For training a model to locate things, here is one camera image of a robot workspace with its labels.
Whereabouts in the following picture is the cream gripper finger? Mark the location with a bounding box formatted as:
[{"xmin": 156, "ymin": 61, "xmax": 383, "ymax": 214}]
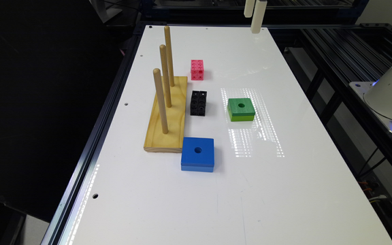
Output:
[
  {"xmin": 250, "ymin": 0, "xmax": 267, "ymax": 34},
  {"xmin": 244, "ymin": 0, "xmax": 255, "ymax": 18}
]

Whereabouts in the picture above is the pink snap cube block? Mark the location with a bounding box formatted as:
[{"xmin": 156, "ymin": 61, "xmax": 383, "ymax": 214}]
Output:
[{"xmin": 191, "ymin": 60, "xmax": 204, "ymax": 80}]

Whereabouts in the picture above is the rear wooden peg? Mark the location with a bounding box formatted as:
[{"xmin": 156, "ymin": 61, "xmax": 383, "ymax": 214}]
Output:
[{"xmin": 164, "ymin": 25, "xmax": 175, "ymax": 87}]

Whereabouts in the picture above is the wooden peg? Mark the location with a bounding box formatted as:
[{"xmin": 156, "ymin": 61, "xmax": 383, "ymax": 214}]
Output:
[
  {"xmin": 153, "ymin": 68, "xmax": 169, "ymax": 134},
  {"xmin": 159, "ymin": 44, "xmax": 172, "ymax": 108},
  {"xmin": 164, "ymin": 25, "xmax": 175, "ymax": 87}
]

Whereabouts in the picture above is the middle wooden peg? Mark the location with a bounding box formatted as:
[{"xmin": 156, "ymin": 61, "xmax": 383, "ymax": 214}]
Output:
[{"xmin": 159, "ymin": 44, "xmax": 172, "ymax": 108}]

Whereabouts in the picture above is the green square block with hole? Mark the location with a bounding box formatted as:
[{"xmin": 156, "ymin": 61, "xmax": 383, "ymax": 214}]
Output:
[{"xmin": 227, "ymin": 98, "xmax": 255, "ymax": 122}]

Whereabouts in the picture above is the black snap cube block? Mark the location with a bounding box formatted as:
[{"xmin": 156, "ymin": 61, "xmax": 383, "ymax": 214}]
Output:
[{"xmin": 190, "ymin": 91, "xmax": 207, "ymax": 116}]

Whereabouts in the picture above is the front wooden peg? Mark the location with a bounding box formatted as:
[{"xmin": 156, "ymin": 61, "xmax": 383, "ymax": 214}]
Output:
[{"xmin": 153, "ymin": 68, "xmax": 169, "ymax": 134}]

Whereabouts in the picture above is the blue square block with hole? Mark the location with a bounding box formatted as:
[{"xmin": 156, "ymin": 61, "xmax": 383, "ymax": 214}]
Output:
[{"xmin": 181, "ymin": 137, "xmax": 214, "ymax": 172}]

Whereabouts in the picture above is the wooden peg base board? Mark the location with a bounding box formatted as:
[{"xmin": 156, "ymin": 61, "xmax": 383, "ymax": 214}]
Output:
[{"xmin": 144, "ymin": 76, "xmax": 188, "ymax": 153}]

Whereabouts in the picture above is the black aluminium table frame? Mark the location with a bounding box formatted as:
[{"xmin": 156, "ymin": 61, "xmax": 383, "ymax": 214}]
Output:
[{"xmin": 43, "ymin": 17, "xmax": 392, "ymax": 244}]

